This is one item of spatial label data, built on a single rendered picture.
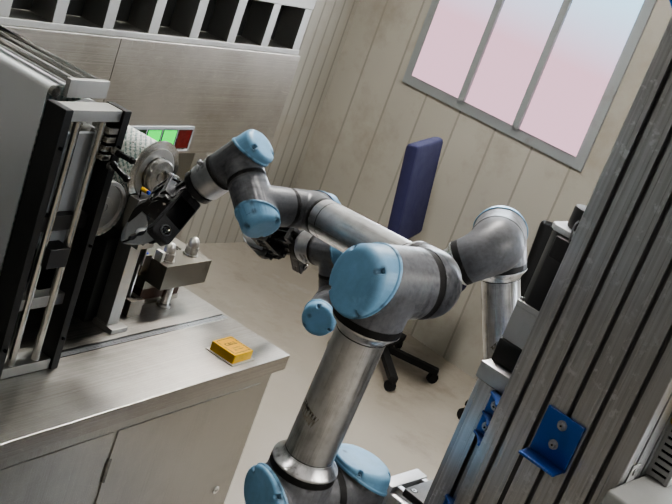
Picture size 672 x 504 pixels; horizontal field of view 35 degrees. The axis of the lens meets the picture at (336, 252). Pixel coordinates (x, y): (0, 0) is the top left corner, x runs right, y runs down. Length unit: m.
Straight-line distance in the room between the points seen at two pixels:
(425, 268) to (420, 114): 3.79
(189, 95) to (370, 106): 2.85
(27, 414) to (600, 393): 1.00
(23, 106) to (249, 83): 1.09
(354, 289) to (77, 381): 0.73
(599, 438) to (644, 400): 0.10
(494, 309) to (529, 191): 2.75
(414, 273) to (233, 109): 1.47
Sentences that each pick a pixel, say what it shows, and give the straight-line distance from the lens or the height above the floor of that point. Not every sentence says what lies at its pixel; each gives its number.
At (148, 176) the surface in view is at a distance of 2.28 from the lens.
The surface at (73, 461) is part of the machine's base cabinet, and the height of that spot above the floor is 0.78.
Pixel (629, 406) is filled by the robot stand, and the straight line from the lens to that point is 1.77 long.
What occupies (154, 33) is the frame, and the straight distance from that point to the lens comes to 2.68.
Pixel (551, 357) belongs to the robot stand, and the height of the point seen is 1.35.
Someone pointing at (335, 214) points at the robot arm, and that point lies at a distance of 1.94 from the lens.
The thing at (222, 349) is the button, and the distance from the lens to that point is 2.41.
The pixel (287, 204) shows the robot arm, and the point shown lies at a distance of 1.97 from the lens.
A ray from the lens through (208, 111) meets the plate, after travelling 2.94.
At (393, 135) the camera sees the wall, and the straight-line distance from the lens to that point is 5.51.
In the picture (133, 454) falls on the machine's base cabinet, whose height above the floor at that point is 0.74.
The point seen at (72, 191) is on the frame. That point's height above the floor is 1.27.
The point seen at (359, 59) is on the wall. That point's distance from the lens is 5.70.
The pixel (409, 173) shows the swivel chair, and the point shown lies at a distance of 4.71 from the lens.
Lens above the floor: 1.94
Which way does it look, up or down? 18 degrees down
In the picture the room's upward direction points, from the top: 20 degrees clockwise
